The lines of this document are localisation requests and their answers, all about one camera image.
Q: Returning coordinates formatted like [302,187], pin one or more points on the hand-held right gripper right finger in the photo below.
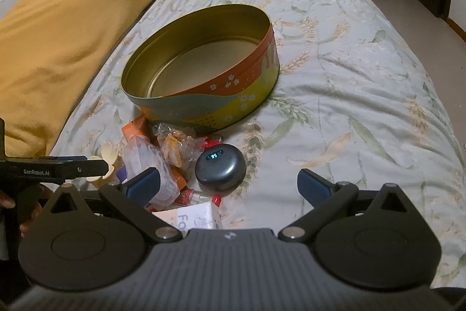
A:
[313,187]

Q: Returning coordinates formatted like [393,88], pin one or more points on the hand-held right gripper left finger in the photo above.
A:
[145,185]

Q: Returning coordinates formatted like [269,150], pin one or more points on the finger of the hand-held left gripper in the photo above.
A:
[82,169]

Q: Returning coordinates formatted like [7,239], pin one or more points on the cream hair claw clip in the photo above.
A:
[105,152]

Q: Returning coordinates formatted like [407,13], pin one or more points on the clear floss pick box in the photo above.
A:
[145,154]

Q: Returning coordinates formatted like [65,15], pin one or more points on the orange snack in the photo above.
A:
[174,149]

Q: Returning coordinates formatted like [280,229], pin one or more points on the clear vial with red cap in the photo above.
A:
[196,197]

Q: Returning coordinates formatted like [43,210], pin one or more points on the orange tube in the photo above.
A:
[134,130]

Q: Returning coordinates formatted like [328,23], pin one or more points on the white tube with purple cap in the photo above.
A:
[196,218]

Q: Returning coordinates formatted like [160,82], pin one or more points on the grey earbud case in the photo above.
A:
[222,169]

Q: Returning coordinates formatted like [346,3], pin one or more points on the red small packet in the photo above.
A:
[213,143]

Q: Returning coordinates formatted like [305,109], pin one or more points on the round floral metal tin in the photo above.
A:
[218,92]

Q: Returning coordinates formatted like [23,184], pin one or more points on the person's left hand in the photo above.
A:
[40,200]

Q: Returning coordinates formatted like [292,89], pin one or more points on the floral bedspread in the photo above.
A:
[346,77]

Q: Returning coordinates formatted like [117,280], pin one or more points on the yellow blanket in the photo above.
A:
[62,48]

